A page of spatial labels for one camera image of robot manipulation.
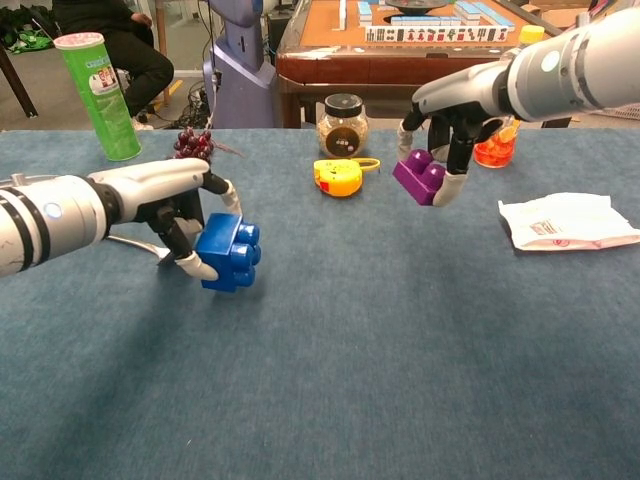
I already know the person in black clothes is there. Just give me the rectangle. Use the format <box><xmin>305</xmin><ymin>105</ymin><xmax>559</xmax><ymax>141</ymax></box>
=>
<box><xmin>52</xmin><ymin>0</ymin><xmax>176</xmax><ymax>132</ymax></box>

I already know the blue-backed mahjong tile wall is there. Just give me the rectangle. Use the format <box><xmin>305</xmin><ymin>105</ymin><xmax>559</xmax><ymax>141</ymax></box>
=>
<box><xmin>391</xmin><ymin>14</ymin><xmax>454</xmax><ymax>27</ymax></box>

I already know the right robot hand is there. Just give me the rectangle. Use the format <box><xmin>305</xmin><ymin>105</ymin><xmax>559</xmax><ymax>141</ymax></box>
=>
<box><xmin>397</xmin><ymin>59</ymin><xmax>517</xmax><ymax>207</ymax></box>

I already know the yellow tape measure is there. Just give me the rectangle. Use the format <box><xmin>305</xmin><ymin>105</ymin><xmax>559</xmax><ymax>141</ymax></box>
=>
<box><xmin>312</xmin><ymin>156</ymin><xmax>382</xmax><ymax>198</ymax></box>

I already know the green chips can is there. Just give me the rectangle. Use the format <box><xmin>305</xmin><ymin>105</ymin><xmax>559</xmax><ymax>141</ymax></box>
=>
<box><xmin>53</xmin><ymin>32</ymin><xmax>143</xmax><ymax>162</ymax></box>

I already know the blue toy block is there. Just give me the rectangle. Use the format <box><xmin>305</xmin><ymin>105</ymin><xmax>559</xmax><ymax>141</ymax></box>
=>
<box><xmin>194</xmin><ymin>212</ymin><xmax>262</xmax><ymax>293</ymax></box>

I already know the white plastic basket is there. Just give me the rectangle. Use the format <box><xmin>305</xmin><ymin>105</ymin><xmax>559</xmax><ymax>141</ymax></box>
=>
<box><xmin>605</xmin><ymin>102</ymin><xmax>640</xmax><ymax>120</ymax></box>

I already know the purple toy block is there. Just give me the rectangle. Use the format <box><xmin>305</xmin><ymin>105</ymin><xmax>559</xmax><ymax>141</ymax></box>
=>
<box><xmin>392</xmin><ymin>148</ymin><xmax>449</xmax><ymax>207</ymax></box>

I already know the orange drink bottle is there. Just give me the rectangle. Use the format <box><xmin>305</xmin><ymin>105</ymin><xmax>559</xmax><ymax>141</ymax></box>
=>
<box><xmin>472</xmin><ymin>24</ymin><xmax>546</xmax><ymax>170</ymax></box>

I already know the black cable tangle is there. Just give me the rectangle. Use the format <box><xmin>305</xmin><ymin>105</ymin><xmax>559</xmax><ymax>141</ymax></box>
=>
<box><xmin>167</xmin><ymin>79</ymin><xmax>217</xmax><ymax>131</ymax></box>

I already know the black bowl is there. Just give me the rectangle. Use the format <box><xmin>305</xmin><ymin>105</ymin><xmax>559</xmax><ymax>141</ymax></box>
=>
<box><xmin>384</xmin><ymin>0</ymin><xmax>454</xmax><ymax>15</ymax></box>

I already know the blue table cloth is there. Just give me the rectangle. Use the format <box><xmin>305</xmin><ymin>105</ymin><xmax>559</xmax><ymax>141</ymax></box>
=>
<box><xmin>0</xmin><ymin>127</ymin><xmax>640</xmax><ymax>480</ymax></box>

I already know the purple grape bunch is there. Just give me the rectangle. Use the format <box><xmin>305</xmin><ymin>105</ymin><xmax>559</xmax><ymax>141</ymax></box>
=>
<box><xmin>172</xmin><ymin>127</ymin><xmax>245</xmax><ymax>162</ymax></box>

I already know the metal ladle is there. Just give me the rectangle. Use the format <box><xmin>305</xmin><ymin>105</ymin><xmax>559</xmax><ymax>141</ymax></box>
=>
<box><xmin>106</xmin><ymin>233</ymin><xmax>174</xmax><ymax>266</ymax></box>

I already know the white tissue packet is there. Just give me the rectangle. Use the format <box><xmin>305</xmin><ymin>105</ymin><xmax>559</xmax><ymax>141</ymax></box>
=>
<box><xmin>497</xmin><ymin>192</ymin><xmax>640</xmax><ymax>253</ymax></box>

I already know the glass jar black lid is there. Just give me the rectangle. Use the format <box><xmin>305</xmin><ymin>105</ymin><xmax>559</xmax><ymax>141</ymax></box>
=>
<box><xmin>316</xmin><ymin>93</ymin><xmax>369</xmax><ymax>160</ymax></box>

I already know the cardboard box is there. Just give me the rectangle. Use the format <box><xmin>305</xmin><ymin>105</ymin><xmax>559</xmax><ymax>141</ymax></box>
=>
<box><xmin>519</xmin><ymin>0</ymin><xmax>596</xmax><ymax>27</ymax></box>

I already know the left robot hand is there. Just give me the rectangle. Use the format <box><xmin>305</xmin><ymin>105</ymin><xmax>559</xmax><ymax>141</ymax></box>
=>
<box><xmin>85</xmin><ymin>157</ymin><xmax>245</xmax><ymax>281</ymax></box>

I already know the brown mahjong table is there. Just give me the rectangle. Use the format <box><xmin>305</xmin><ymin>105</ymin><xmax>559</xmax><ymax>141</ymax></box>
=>
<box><xmin>274</xmin><ymin>0</ymin><xmax>601</xmax><ymax>130</ymax></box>

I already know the face-up mahjong tile row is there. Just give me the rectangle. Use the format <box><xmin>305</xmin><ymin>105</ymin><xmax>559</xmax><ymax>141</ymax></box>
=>
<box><xmin>364</xmin><ymin>24</ymin><xmax>510</xmax><ymax>44</ymax></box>

